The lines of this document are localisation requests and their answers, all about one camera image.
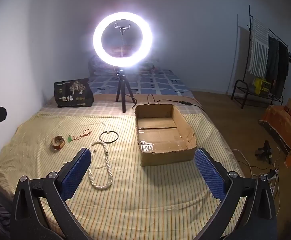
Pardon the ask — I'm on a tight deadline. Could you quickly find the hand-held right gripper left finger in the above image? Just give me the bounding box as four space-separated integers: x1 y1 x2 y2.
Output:
10 147 92 240

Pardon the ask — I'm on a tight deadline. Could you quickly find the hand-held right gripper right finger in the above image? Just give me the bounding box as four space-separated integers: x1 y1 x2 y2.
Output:
194 147 278 240

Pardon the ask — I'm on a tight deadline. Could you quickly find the white pearl necklace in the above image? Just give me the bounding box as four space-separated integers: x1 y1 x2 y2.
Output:
62 140 113 188

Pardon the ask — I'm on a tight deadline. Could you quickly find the green pendant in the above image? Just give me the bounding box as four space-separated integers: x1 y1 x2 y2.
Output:
67 129 92 143

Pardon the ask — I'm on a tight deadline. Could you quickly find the cardboard box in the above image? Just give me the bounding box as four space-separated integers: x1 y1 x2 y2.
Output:
135 103 197 167

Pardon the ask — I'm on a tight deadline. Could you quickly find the black device on floor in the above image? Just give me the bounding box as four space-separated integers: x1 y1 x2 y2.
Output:
255 140 273 160

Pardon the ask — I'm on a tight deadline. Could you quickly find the yellow striped sheet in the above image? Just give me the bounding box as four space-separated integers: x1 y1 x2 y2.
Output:
0 112 246 240

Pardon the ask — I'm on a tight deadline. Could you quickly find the power strip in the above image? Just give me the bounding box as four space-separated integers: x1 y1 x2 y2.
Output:
259 169 280 183

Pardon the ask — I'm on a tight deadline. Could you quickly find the plaid bed sheet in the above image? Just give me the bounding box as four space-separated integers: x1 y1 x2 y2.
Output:
39 94 206 117

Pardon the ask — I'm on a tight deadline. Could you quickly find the black printed bag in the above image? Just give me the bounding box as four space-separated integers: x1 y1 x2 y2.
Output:
54 78 94 108

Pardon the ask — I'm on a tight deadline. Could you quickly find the orange cloth covered box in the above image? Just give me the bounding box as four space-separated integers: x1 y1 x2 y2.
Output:
259 97 291 168

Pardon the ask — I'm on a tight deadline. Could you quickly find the black tripod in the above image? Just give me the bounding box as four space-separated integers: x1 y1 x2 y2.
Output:
115 69 136 113

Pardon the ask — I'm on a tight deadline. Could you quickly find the yellow box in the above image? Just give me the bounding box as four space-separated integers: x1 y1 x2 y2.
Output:
254 77 272 95

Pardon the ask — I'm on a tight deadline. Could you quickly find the blue checked quilt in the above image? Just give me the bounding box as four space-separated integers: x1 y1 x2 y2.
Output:
88 66 195 98

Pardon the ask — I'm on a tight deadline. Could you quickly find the black hanging garment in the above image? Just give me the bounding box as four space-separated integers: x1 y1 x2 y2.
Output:
276 41 290 98

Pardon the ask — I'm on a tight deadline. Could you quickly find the grey hanging garment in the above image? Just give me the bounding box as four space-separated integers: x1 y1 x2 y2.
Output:
265 36 280 83

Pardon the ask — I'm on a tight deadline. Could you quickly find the white fringed towel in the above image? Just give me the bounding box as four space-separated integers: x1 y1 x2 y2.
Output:
247 17 270 77

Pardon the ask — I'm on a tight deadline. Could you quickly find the phone holder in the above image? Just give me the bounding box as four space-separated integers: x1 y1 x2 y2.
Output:
114 23 131 58

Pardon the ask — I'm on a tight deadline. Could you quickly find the black clothes rack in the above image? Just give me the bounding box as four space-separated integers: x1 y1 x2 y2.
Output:
231 4 291 109

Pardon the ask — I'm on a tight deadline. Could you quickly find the white cable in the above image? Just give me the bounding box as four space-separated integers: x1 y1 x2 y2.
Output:
232 149 255 178

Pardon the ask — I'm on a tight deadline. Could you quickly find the black ring bracelet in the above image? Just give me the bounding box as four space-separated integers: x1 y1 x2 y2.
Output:
100 131 119 144

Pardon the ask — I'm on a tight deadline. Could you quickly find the black cable with controller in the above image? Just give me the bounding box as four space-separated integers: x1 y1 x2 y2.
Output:
125 93 205 113

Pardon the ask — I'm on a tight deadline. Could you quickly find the ring light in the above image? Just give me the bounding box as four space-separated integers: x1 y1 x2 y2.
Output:
93 12 153 67

